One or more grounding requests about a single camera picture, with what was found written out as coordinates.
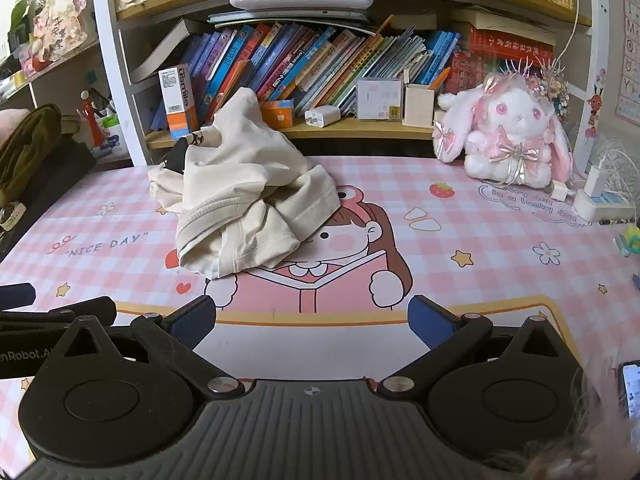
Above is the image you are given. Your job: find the beaded hair crown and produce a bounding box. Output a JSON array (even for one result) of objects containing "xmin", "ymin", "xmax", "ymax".
[{"xmin": 502, "ymin": 56, "xmax": 571, "ymax": 116}]

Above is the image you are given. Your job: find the white pink plush bunny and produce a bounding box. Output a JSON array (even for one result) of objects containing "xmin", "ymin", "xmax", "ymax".
[{"xmin": 434, "ymin": 72, "xmax": 573, "ymax": 184}]

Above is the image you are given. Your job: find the flower bouquet decoration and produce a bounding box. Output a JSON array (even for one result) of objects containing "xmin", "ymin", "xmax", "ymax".
[{"xmin": 7, "ymin": 0, "xmax": 93, "ymax": 73}]

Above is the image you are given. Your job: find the smartphone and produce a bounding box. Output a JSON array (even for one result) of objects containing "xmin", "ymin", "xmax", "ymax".
[{"xmin": 617, "ymin": 360, "xmax": 640, "ymax": 421}]

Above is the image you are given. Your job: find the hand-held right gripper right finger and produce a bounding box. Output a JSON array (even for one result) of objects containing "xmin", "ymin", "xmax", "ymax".
[{"xmin": 377, "ymin": 296, "xmax": 581, "ymax": 401}]

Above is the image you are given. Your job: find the olive green bag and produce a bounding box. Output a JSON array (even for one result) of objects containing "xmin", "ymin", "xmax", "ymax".
[{"xmin": 0, "ymin": 104, "xmax": 66, "ymax": 201}]

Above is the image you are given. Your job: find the pink checked desk mat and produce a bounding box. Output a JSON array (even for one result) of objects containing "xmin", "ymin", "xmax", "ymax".
[{"xmin": 0, "ymin": 154, "xmax": 640, "ymax": 441}]

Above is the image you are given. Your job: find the cream t-shirt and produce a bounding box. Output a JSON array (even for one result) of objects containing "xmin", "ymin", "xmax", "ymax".
[{"xmin": 148, "ymin": 86, "xmax": 342, "ymax": 280}]

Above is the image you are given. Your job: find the white pen cup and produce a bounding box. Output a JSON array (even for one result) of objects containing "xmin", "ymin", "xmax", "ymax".
[{"xmin": 92, "ymin": 110, "xmax": 128, "ymax": 158}]

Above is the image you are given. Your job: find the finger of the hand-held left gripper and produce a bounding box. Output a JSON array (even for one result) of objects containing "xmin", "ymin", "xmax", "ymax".
[
  {"xmin": 0, "ymin": 282, "xmax": 37, "ymax": 307},
  {"xmin": 0, "ymin": 296, "xmax": 117, "ymax": 333}
]

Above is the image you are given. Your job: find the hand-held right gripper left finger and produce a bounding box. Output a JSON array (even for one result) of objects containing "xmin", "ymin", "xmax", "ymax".
[{"xmin": 50, "ymin": 296, "xmax": 241, "ymax": 401}]

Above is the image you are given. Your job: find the red thick dictionary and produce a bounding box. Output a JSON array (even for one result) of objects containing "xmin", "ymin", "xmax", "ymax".
[{"xmin": 450, "ymin": 27, "xmax": 556, "ymax": 93}]

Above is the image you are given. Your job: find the black case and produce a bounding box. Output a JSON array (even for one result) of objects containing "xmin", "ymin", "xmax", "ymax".
[{"xmin": 0, "ymin": 142, "xmax": 98, "ymax": 261}]

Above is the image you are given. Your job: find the small green yellow toy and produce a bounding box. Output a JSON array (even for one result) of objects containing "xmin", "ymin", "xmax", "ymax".
[{"xmin": 615, "ymin": 225, "xmax": 640, "ymax": 257}]

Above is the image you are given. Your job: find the cream pen holder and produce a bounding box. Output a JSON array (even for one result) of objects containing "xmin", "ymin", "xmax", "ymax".
[{"xmin": 403, "ymin": 82, "xmax": 441, "ymax": 128}]

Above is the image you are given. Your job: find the white charger plug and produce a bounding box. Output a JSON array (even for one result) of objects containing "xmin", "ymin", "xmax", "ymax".
[{"xmin": 304, "ymin": 106, "xmax": 342, "ymax": 128}]

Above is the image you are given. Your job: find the white plugged-in charger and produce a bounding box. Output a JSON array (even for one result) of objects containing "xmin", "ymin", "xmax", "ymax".
[{"xmin": 582, "ymin": 160, "xmax": 608, "ymax": 197}]

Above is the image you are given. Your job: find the white wooden bookshelf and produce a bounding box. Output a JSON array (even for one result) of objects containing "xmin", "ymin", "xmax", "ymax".
[{"xmin": 90, "ymin": 0, "xmax": 611, "ymax": 166}]

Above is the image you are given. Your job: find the tall white orange toothpaste box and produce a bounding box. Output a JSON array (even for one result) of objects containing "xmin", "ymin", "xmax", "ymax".
[{"xmin": 159, "ymin": 64, "xmax": 200, "ymax": 142}]

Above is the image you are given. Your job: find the alphabet wall poster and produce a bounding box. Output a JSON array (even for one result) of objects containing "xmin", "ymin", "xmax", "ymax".
[{"xmin": 612, "ymin": 0, "xmax": 640, "ymax": 128}]

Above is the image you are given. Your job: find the row of colourful books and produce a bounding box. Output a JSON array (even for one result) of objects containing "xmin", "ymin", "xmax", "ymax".
[{"xmin": 132, "ymin": 17, "xmax": 466, "ymax": 121}]

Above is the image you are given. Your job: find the white tablet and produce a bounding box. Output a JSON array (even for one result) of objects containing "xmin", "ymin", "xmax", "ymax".
[{"xmin": 229, "ymin": 0, "xmax": 375, "ymax": 12}]

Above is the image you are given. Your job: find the white cube box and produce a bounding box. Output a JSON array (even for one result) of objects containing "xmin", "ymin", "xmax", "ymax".
[{"xmin": 356, "ymin": 78, "xmax": 404, "ymax": 121}]

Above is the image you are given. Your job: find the white cable bundle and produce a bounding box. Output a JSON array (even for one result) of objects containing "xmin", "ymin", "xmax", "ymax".
[{"xmin": 575, "ymin": 140, "xmax": 640, "ymax": 196}]

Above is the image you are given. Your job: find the small orange white box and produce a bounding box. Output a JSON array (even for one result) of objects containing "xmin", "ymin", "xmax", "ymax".
[{"xmin": 260, "ymin": 100, "xmax": 295, "ymax": 129}]

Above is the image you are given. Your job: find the small black object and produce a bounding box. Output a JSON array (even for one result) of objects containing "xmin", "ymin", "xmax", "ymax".
[{"xmin": 164, "ymin": 139, "xmax": 190, "ymax": 175}]

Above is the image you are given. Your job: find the beige strap wristwatch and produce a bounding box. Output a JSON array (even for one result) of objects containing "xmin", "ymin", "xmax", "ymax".
[{"xmin": 0, "ymin": 200, "xmax": 26, "ymax": 232}]

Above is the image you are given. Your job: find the white power strip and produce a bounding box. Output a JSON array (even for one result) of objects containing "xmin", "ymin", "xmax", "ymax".
[{"xmin": 571, "ymin": 187, "xmax": 636, "ymax": 223}]

